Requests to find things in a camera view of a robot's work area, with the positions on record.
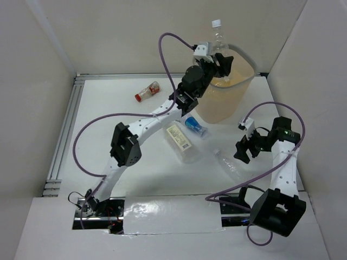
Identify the clear upright-lying bottle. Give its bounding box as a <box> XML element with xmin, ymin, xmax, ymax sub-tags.
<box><xmin>211</xmin><ymin>19</ymin><xmax>229</xmax><ymax>56</ymax></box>

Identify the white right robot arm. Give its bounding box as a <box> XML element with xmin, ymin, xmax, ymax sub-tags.
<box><xmin>234</xmin><ymin>116</ymin><xmax>306</xmax><ymax>237</ymax></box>

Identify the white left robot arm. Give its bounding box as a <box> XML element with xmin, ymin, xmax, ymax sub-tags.
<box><xmin>85</xmin><ymin>53</ymin><xmax>234</xmax><ymax>216</ymax></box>

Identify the beige ribbed plastic bin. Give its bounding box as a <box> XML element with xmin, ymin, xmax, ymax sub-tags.
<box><xmin>195</xmin><ymin>44</ymin><xmax>258</xmax><ymax>124</ymax></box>

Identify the clear crushed plastic bottle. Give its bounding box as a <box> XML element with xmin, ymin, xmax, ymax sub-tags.
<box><xmin>213</xmin><ymin>149</ymin><xmax>244</xmax><ymax>183</ymax></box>

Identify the red cap small bottle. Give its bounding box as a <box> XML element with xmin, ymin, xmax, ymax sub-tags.
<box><xmin>134</xmin><ymin>81</ymin><xmax>160</xmax><ymax>102</ymax></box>

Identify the blue label plastic bottle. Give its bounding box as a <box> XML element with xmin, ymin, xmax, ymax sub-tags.
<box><xmin>184</xmin><ymin>115</ymin><xmax>208</xmax><ymax>138</ymax></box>

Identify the white label clear bottle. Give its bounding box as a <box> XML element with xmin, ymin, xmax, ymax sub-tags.
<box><xmin>163</xmin><ymin>122</ymin><xmax>200</xmax><ymax>164</ymax></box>

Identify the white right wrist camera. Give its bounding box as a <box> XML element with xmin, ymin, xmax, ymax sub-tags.
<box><xmin>238</xmin><ymin>118</ymin><xmax>255</xmax><ymax>139</ymax></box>

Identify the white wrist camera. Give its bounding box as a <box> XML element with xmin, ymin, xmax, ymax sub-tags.
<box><xmin>238</xmin><ymin>118</ymin><xmax>255</xmax><ymax>139</ymax></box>
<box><xmin>193</xmin><ymin>42</ymin><xmax>213</xmax><ymax>62</ymax></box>

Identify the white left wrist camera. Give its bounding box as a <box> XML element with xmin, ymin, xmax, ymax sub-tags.
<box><xmin>193</xmin><ymin>42</ymin><xmax>213</xmax><ymax>62</ymax></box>

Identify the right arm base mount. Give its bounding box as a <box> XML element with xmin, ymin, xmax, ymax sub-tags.
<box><xmin>217</xmin><ymin>185</ymin><xmax>264</xmax><ymax>228</ymax></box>

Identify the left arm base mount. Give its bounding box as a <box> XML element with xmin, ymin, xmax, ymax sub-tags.
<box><xmin>67</xmin><ymin>192</ymin><xmax>125</xmax><ymax>235</ymax></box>

